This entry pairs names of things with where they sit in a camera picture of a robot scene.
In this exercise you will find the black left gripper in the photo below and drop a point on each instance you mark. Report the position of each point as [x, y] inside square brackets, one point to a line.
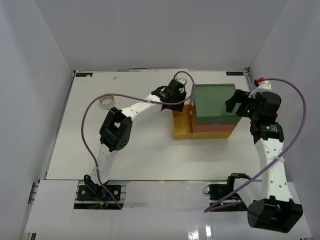
[176, 108]

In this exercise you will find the black label corner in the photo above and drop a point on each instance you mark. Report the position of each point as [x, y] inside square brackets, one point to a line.
[234, 73]
[83, 74]

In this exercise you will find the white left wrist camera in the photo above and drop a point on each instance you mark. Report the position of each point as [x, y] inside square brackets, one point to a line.
[183, 81]

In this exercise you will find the yellow drawer box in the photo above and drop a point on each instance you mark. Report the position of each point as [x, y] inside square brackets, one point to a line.
[211, 134]

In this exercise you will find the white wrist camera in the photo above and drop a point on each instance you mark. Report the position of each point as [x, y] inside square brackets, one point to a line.
[183, 81]
[262, 85]

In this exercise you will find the black label right corner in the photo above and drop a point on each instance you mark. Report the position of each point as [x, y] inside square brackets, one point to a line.
[234, 73]

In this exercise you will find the large clear tape roll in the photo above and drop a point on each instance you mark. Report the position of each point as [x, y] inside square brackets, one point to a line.
[107, 102]

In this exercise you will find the yellow drawer tray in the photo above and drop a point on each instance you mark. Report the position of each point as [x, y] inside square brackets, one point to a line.
[182, 127]

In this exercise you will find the green drawer box shell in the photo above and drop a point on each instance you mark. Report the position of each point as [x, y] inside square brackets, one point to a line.
[208, 104]

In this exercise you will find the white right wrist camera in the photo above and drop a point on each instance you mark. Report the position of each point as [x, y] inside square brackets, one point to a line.
[262, 85]

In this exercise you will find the small clear tape roll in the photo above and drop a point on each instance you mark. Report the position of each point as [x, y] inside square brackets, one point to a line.
[177, 114]

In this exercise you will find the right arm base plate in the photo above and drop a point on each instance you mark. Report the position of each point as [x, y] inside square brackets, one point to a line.
[217, 191]

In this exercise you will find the black label left corner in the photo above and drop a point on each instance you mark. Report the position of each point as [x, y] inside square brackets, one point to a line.
[83, 74]

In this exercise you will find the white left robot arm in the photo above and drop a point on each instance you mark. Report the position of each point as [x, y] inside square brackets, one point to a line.
[116, 128]

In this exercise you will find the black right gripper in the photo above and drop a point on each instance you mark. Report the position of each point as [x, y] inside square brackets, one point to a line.
[231, 103]

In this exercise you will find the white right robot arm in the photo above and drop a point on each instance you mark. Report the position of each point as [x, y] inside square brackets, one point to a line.
[272, 207]

